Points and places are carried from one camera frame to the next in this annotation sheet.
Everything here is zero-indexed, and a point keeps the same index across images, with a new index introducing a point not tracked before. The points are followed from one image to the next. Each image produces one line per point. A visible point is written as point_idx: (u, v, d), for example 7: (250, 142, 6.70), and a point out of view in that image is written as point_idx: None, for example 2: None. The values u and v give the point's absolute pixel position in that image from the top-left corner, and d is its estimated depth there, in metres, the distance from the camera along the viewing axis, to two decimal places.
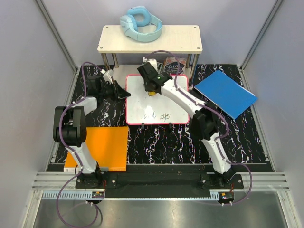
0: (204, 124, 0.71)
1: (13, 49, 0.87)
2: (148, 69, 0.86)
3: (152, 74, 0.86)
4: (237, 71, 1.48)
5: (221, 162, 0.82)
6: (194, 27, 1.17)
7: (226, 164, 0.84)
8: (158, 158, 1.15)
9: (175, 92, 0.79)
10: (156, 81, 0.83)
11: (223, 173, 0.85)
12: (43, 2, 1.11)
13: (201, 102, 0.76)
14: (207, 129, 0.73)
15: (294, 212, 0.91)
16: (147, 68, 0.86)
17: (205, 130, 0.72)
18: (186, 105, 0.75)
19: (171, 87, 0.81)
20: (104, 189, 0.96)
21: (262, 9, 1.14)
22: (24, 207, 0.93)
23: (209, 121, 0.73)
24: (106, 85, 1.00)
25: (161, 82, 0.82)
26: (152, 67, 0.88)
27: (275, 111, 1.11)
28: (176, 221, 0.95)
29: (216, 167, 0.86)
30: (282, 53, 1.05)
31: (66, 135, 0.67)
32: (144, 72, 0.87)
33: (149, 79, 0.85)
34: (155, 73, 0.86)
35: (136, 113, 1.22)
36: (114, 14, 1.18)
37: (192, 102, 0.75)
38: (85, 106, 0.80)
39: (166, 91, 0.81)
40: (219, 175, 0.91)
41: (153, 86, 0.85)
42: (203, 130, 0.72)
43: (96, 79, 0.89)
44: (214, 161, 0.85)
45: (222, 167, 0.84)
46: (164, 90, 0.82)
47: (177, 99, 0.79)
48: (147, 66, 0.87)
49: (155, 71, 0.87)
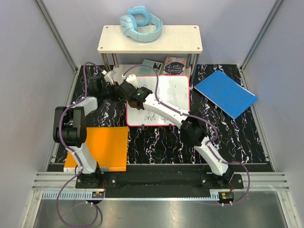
0: (192, 131, 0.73)
1: (13, 49, 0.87)
2: (126, 87, 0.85)
3: (131, 91, 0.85)
4: (237, 72, 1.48)
5: (217, 164, 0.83)
6: (194, 27, 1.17)
7: (223, 165, 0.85)
8: (158, 158, 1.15)
9: (158, 105, 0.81)
10: (138, 99, 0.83)
11: (222, 174, 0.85)
12: (43, 2, 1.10)
13: (185, 111, 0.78)
14: (197, 137, 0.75)
15: (294, 212, 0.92)
16: (125, 87, 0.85)
17: (195, 138, 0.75)
18: (172, 116, 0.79)
19: (152, 101, 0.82)
20: (104, 189, 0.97)
21: (262, 9, 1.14)
22: (24, 207, 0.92)
23: (197, 128, 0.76)
24: (107, 86, 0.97)
25: (142, 99, 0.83)
26: (129, 84, 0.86)
27: (275, 111, 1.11)
28: (176, 221, 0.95)
29: (214, 169, 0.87)
30: (282, 53, 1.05)
31: (66, 136, 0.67)
32: (123, 92, 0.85)
33: (129, 98, 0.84)
34: (133, 90, 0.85)
35: (137, 114, 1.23)
36: (114, 14, 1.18)
37: (176, 113, 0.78)
38: (85, 106, 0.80)
39: (149, 106, 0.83)
40: (220, 178, 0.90)
41: (135, 103, 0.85)
42: (192, 137, 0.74)
43: (98, 80, 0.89)
44: (211, 164, 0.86)
45: (219, 169, 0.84)
46: (147, 106, 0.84)
47: (161, 112, 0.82)
48: (125, 85, 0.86)
49: (133, 87, 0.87)
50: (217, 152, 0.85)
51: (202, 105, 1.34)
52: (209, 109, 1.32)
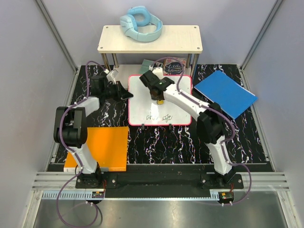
0: (209, 126, 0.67)
1: (13, 49, 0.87)
2: (149, 76, 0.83)
3: (154, 80, 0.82)
4: (237, 71, 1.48)
5: (224, 163, 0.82)
6: (194, 27, 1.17)
7: (228, 165, 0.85)
8: (158, 158, 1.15)
9: (178, 95, 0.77)
10: (159, 87, 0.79)
11: (224, 174, 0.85)
12: (43, 2, 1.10)
13: (204, 103, 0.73)
14: (214, 132, 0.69)
15: (294, 212, 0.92)
16: (148, 75, 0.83)
17: (212, 133, 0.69)
18: (190, 107, 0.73)
19: (173, 90, 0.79)
20: (104, 189, 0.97)
21: (262, 9, 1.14)
22: (24, 207, 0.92)
23: (216, 123, 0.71)
24: (109, 85, 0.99)
25: (164, 88, 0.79)
26: (153, 73, 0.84)
27: (275, 111, 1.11)
28: (176, 221, 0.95)
29: (217, 168, 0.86)
30: (282, 53, 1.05)
31: (66, 136, 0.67)
32: (145, 80, 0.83)
33: (151, 85, 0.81)
34: (156, 80, 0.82)
35: (138, 114, 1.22)
36: (114, 14, 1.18)
37: (195, 105, 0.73)
38: (87, 106, 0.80)
39: (169, 96, 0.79)
40: (219, 176, 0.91)
41: (156, 92, 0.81)
42: (209, 131, 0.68)
43: (100, 79, 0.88)
44: (216, 162, 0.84)
45: (223, 168, 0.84)
46: (166, 95, 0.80)
47: (180, 103, 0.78)
48: (149, 74, 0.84)
49: (157, 77, 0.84)
50: (227, 153, 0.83)
51: None
52: None
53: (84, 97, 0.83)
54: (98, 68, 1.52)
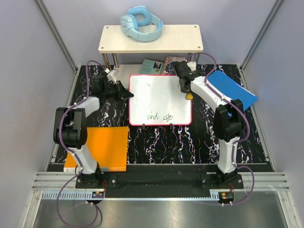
0: (225, 120, 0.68)
1: (13, 50, 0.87)
2: (183, 66, 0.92)
3: (185, 71, 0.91)
4: (237, 71, 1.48)
5: (228, 163, 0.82)
6: (194, 27, 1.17)
7: (232, 166, 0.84)
8: (158, 158, 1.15)
9: (203, 87, 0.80)
10: (188, 77, 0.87)
11: (225, 173, 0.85)
12: (43, 2, 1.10)
13: (227, 98, 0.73)
14: (230, 129, 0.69)
15: (294, 212, 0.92)
16: (182, 65, 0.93)
17: (227, 128, 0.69)
18: (212, 99, 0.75)
19: (200, 81, 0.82)
20: (104, 189, 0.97)
21: (262, 8, 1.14)
22: (24, 207, 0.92)
23: (235, 122, 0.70)
24: (110, 85, 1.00)
25: (192, 78, 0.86)
26: (187, 65, 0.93)
27: (275, 111, 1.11)
28: (176, 221, 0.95)
29: (220, 165, 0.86)
30: (282, 53, 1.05)
31: (66, 137, 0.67)
32: (179, 70, 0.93)
33: (182, 74, 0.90)
34: (188, 71, 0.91)
35: (139, 114, 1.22)
36: (114, 14, 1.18)
37: (218, 98, 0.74)
38: (87, 107, 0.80)
39: (195, 86, 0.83)
40: (219, 173, 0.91)
41: (184, 81, 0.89)
42: (225, 126, 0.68)
43: (100, 79, 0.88)
44: (221, 160, 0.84)
45: (226, 167, 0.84)
46: (193, 85, 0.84)
47: (204, 94, 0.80)
48: (182, 65, 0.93)
49: (189, 69, 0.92)
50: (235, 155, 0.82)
51: (202, 105, 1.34)
52: (209, 109, 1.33)
53: (84, 97, 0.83)
54: (98, 68, 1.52)
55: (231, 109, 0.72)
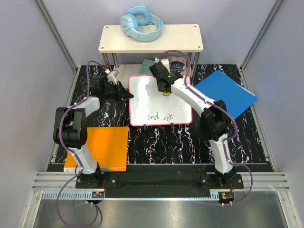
0: (212, 122, 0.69)
1: (13, 49, 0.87)
2: (159, 68, 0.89)
3: (163, 73, 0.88)
4: (237, 71, 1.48)
5: (224, 162, 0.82)
6: (194, 27, 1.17)
7: (228, 165, 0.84)
8: (158, 158, 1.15)
9: (185, 90, 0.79)
10: (167, 80, 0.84)
11: (224, 173, 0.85)
12: (43, 2, 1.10)
13: (211, 100, 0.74)
14: (217, 129, 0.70)
15: (294, 212, 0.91)
16: (158, 67, 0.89)
17: (214, 129, 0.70)
18: (195, 103, 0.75)
19: (180, 85, 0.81)
20: (104, 189, 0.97)
21: (262, 8, 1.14)
22: (24, 207, 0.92)
23: (219, 121, 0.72)
24: (110, 85, 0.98)
25: (171, 81, 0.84)
26: (163, 65, 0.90)
27: (275, 111, 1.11)
28: (176, 221, 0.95)
29: (217, 166, 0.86)
30: (282, 53, 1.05)
31: (66, 137, 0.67)
32: (155, 71, 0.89)
33: (160, 77, 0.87)
34: (166, 72, 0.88)
35: (139, 114, 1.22)
36: (114, 14, 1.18)
37: (201, 100, 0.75)
38: (87, 107, 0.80)
39: (177, 90, 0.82)
40: (220, 175, 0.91)
41: (163, 84, 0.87)
42: (211, 128, 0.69)
43: (100, 79, 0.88)
44: (217, 160, 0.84)
45: (223, 167, 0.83)
46: (174, 88, 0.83)
47: (186, 98, 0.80)
48: (159, 66, 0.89)
49: (166, 70, 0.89)
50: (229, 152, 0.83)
51: None
52: None
53: (84, 97, 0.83)
54: (98, 68, 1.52)
55: (214, 110, 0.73)
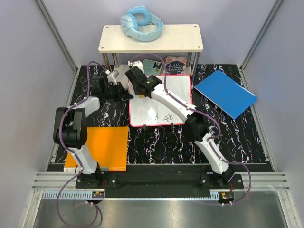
0: (195, 127, 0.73)
1: (13, 49, 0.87)
2: (137, 72, 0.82)
3: (141, 78, 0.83)
4: (237, 71, 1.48)
5: (218, 161, 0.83)
6: (194, 27, 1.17)
7: (223, 163, 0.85)
8: (158, 158, 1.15)
9: (166, 96, 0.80)
10: (147, 87, 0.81)
11: (221, 173, 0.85)
12: (43, 2, 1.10)
13: (192, 106, 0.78)
14: (199, 132, 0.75)
15: (294, 212, 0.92)
16: (136, 72, 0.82)
17: (194, 132, 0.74)
18: (178, 109, 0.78)
19: (160, 91, 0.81)
20: (104, 189, 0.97)
21: (262, 8, 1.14)
22: (24, 207, 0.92)
23: (201, 123, 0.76)
24: (110, 85, 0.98)
25: (151, 87, 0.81)
26: (139, 70, 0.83)
27: (275, 111, 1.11)
28: (176, 221, 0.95)
29: (213, 167, 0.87)
30: (282, 53, 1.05)
31: (66, 137, 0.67)
32: (132, 77, 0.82)
33: (139, 84, 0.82)
34: (143, 78, 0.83)
35: (139, 116, 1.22)
36: (114, 14, 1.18)
37: (183, 107, 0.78)
38: (87, 107, 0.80)
39: (157, 96, 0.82)
40: (219, 177, 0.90)
41: (143, 91, 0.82)
42: (194, 133, 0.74)
43: (101, 79, 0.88)
44: (211, 161, 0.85)
45: (219, 167, 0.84)
46: (154, 95, 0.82)
47: (168, 104, 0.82)
48: (136, 70, 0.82)
49: (143, 73, 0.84)
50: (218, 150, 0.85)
51: (202, 105, 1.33)
52: (209, 109, 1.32)
53: (84, 98, 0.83)
54: (98, 68, 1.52)
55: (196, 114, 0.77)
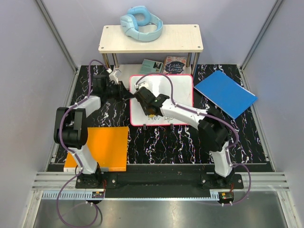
0: (212, 133, 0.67)
1: (13, 49, 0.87)
2: (145, 93, 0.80)
3: (149, 98, 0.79)
4: (237, 71, 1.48)
5: (226, 166, 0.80)
6: (194, 27, 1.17)
7: (230, 167, 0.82)
8: (158, 158, 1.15)
9: (175, 109, 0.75)
10: (155, 105, 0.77)
11: (226, 175, 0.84)
12: (43, 2, 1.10)
13: (202, 110, 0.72)
14: (220, 139, 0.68)
15: (294, 212, 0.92)
16: (144, 92, 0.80)
17: (217, 139, 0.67)
18: (189, 117, 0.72)
19: (169, 105, 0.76)
20: (104, 189, 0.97)
21: (262, 8, 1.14)
22: (24, 207, 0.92)
23: (220, 129, 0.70)
24: (111, 84, 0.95)
25: (159, 105, 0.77)
26: (148, 90, 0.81)
27: (275, 111, 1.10)
28: (176, 221, 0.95)
29: (218, 170, 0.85)
30: (282, 53, 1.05)
31: (66, 137, 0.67)
32: (140, 98, 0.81)
33: (147, 103, 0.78)
34: (152, 97, 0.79)
35: (140, 116, 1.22)
36: (114, 14, 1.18)
37: (194, 113, 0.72)
38: (87, 107, 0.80)
39: (167, 111, 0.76)
40: (219, 178, 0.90)
41: (153, 109, 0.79)
42: (213, 139, 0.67)
43: (102, 79, 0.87)
44: (218, 165, 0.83)
45: (224, 170, 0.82)
46: (164, 111, 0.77)
47: (179, 117, 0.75)
48: (143, 91, 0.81)
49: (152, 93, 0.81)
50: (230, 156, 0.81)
51: (202, 105, 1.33)
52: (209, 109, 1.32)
53: (86, 97, 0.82)
54: (98, 68, 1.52)
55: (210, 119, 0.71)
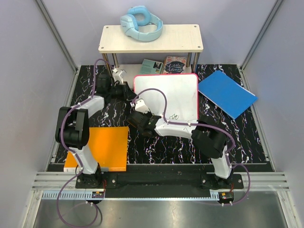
0: (207, 140, 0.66)
1: (13, 49, 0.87)
2: (138, 117, 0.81)
3: (144, 121, 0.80)
4: (237, 71, 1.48)
5: (226, 167, 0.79)
6: (194, 27, 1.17)
7: (230, 168, 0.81)
8: (158, 158, 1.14)
9: (167, 126, 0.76)
10: (150, 128, 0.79)
11: (226, 176, 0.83)
12: (43, 2, 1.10)
13: (193, 121, 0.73)
14: (219, 144, 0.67)
15: (294, 212, 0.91)
16: (137, 117, 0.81)
17: (216, 145, 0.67)
18: (182, 130, 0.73)
19: (161, 124, 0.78)
20: (104, 189, 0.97)
21: (262, 8, 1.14)
22: (24, 207, 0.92)
23: (216, 135, 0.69)
24: (116, 86, 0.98)
25: (154, 126, 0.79)
26: (140, 113, 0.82)
27: (275, 111, 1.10)
28: (176, 221, 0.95)
29: (220, 173, 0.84)
30: (282, 53, 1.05)
31: (67, 137, 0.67)
32: (135, 122, 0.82)
33: (142, 127, 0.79)
34: (146, 119, 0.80)
35: None
36: (115, 14, 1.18)
37: (185, 126, 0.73)
38: (90, 107, 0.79)
39: (162, 130, 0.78)
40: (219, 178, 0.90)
41: (149, 133, 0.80)
42: (213, 146, 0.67)
43: (107, 79, 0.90)
44: (219, 168, 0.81)
45: (225, 171, 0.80)
46: (159, 131, 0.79)
47: (174, 132, 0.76)
48: (137, 115, 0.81)
49: (145, 116, 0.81)
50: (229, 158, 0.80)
51: (202, 105, 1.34)
52: (209, 109, 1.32)
53: (89, 97, 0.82)
54: (98, 68, 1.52)
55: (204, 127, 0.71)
